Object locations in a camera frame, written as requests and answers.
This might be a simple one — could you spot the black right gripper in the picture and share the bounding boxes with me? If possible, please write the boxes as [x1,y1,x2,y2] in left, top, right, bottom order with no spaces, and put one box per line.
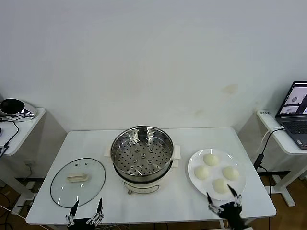
[206,184,253,230]

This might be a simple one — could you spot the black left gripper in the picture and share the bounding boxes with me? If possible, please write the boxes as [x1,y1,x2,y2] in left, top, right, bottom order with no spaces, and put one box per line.
[65,197,105,230]

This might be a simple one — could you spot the white steamed baozi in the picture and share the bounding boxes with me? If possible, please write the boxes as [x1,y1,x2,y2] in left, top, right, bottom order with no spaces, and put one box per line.
[193,165,210,180]
[212,178,231,194]
[203,153,220,166]
[222,166,240,181]

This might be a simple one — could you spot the stainless steel steamer basket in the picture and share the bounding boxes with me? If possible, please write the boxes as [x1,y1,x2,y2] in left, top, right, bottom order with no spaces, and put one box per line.
[103,125,181,183]

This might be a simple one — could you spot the white round plate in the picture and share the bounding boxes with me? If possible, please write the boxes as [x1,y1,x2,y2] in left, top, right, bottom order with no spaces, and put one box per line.
[188,148,247,201]

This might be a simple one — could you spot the round glass pot lid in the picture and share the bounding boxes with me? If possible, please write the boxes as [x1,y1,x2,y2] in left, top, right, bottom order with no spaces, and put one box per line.
[50,157,106,208]

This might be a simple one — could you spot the white electric cooking pot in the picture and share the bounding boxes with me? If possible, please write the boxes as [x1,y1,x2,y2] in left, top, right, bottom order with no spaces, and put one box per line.
[106,157,179,196]

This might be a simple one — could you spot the white side table with laptop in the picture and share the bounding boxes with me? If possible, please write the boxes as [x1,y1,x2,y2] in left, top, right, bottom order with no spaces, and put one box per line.
[255,109,307,207]

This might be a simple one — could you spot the white side table with device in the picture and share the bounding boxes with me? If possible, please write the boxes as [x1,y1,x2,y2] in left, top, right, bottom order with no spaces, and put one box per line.
[0,107,46,215]

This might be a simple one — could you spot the grey open laptop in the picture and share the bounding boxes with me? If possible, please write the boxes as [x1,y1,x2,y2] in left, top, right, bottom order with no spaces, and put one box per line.
[275,80,307,150]

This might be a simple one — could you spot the silver and black device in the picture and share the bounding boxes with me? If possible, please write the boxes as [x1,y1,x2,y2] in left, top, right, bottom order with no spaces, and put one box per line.
[0,98,39,122]

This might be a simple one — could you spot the black power adapter cable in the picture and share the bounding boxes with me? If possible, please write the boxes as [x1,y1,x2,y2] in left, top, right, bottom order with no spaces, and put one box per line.
[254,126,285,196]

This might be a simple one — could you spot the white laptop cable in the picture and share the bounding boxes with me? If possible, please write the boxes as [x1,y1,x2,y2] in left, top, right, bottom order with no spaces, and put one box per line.
[260,126,285,154]

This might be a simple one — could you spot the black cable with plug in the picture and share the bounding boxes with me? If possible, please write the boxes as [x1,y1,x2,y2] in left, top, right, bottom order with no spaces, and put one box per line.
[0,118,19,148]

